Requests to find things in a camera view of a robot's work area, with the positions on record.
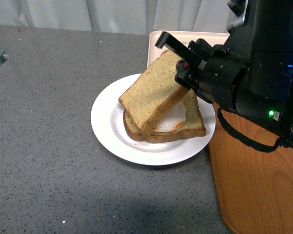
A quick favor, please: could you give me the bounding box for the black braided cable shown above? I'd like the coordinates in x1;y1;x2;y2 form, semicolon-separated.
216;107;283;154

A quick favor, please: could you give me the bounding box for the bread slice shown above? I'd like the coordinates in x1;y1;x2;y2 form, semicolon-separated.
123;90;206;143
118;50;188;136

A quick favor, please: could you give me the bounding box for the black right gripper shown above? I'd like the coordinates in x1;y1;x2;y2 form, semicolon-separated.
155;31;250;104

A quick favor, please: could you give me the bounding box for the white round plate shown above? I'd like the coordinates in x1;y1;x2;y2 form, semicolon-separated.
91;74;216;166

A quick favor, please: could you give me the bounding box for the brown wooden tray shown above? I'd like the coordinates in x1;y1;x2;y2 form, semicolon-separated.
207;102;293;234

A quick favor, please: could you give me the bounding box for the fake fried egg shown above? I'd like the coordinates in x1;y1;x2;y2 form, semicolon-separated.
153;100;187;133

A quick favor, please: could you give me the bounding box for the grey-white curtain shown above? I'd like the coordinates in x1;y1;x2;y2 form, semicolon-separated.
0;0;233;35

